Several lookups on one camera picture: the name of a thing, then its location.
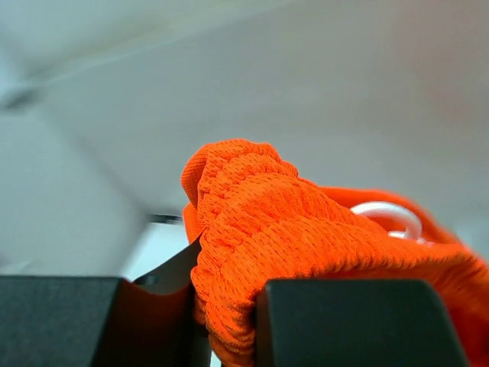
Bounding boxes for orange mesh shorts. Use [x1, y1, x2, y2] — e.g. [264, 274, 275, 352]
[181, 139, 488, 366]

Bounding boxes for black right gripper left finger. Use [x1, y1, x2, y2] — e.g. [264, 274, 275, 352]
[1, 242, 211, 366]

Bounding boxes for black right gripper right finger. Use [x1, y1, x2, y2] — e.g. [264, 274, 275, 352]
[255, 280, 468, 367]

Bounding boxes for white shorts drawstring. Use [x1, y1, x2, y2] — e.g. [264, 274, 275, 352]
[350, 201, 432, 246]

